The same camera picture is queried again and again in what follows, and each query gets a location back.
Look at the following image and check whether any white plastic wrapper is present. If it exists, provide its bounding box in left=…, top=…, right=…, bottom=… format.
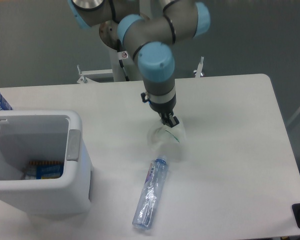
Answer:
left=147, top=119, right=186, bottom=151

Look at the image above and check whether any white base frame with bolts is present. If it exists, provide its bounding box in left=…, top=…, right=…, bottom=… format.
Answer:
left=75, top=56, right=206, bottom=85

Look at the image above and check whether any black cable on pedestal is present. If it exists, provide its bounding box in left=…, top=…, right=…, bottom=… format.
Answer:
left=116, top=38, right=131, bottom=82

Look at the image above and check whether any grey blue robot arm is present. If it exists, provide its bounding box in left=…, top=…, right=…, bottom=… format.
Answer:
left=68, top=0, right=211, bottom=128

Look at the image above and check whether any blue snack packet in bin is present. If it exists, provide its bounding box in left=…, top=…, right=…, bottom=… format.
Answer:
left=23, top=160, right=64, bottom=180

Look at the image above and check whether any white trash can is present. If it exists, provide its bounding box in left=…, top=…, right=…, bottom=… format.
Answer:
left=0, top=110, right=93, bottom=215

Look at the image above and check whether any clear plastic water bottle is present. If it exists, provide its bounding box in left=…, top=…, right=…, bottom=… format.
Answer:
left=132, top=155, right=169, bottom=230

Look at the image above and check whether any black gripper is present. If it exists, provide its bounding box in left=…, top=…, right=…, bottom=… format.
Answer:
left=140, top=92, right=180, bottom=127

